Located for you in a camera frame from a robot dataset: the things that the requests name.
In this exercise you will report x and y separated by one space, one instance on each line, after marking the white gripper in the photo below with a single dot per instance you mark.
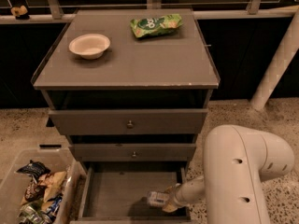
179 197

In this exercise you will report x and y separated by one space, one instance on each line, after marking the blue plastic bottle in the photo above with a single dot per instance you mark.
157 198

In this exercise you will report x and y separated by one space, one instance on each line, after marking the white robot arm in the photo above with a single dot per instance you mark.
245 170

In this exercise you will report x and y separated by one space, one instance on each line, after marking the grey open bottom drawer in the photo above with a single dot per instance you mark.
116 193

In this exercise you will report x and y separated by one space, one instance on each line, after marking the grey middle drawer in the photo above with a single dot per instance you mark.
133 152

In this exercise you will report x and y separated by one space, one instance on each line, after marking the grey top drawer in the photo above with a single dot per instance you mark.
128 121

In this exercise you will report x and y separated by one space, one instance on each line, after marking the grey drawer cabinet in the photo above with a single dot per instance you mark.
166 72

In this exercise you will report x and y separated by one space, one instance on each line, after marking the tan snack bag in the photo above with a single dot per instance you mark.
52 184

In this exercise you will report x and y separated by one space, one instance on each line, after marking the blue snack packet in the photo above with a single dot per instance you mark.
51 208

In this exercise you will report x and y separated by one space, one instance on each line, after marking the brown snack bag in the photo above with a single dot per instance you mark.
32 193

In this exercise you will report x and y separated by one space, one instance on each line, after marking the dark blue snack bag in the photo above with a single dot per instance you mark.
35 169

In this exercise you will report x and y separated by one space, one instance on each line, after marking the green soda can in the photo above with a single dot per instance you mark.
31 214

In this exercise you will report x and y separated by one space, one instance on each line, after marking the clear plastic storage bin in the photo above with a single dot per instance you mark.
14 185

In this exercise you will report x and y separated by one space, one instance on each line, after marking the white paper bowl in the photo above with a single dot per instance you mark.
90 46

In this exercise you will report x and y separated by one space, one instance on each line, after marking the green snack bag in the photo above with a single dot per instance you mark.
164 25

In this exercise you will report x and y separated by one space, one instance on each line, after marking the metal window railing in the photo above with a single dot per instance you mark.
149 6

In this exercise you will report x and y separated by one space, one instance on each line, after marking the small yellow black object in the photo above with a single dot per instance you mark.
20 12

